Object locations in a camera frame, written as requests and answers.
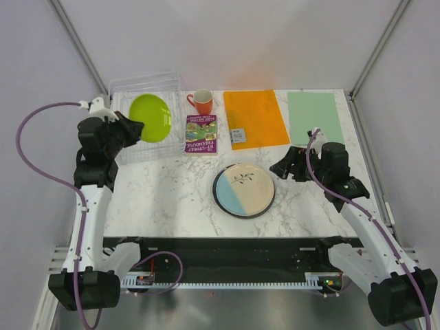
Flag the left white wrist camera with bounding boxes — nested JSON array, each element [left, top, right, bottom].
[[79, 96, 119, 122]]

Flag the white wire dish rack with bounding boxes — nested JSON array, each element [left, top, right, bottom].
[[109, 71, 186, 164]]

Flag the purple treehouse book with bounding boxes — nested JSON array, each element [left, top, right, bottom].
[[185, 115, 218, 156]]

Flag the green white plate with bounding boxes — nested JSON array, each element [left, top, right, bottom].
[[129, 93, 172, 143]]

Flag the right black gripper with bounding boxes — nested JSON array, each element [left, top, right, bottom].
[[269, 145, 330, 185]]

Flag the orange cutting board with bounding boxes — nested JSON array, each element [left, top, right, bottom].
[[223, 89, 290, 151]]

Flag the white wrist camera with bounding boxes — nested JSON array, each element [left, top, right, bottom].
[[79, 96, 119, 122], [307, 127, 328, 153]]

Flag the aluminium frame post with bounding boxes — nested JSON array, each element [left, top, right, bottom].
[[349, 0, 413, 100], [47, 0, 108, 94]]

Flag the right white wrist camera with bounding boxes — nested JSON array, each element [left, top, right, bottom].
[[307, 127, 328, 153]]

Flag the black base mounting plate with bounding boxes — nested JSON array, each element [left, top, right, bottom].
[[132, 237, 339, 280]]

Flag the dark blue floral plate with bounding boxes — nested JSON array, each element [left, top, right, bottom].
[[212, 164, 276, 220]]

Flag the light green cutting board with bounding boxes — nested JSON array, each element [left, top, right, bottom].
[[287, 91, 344, 146]]

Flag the orange mug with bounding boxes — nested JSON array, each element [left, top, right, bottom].
[[186, 89, 213, 116]]

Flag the right aluminium frame post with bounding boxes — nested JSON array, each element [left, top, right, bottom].
[[349, 0, 413, 100]]

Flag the white slotted cable duct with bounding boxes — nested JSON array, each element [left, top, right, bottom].
[[120, 272, 343, 292]]

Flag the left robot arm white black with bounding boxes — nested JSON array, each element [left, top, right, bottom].
[[48, 111, 151, 311]]

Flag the cream blue leaf plate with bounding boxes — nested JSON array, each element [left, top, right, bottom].
[[214, 163, 275, 217]]

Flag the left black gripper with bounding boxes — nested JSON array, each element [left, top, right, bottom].
[[103, 111, 145, 157]]

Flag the left aluminium frame post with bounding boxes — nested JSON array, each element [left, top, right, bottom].
[[47, 0, 108, 94]]

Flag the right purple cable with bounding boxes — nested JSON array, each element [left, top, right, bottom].
[[305, 129, 433, 330]]

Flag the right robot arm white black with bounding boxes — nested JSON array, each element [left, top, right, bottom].
[[269, 142, 438, 329]]

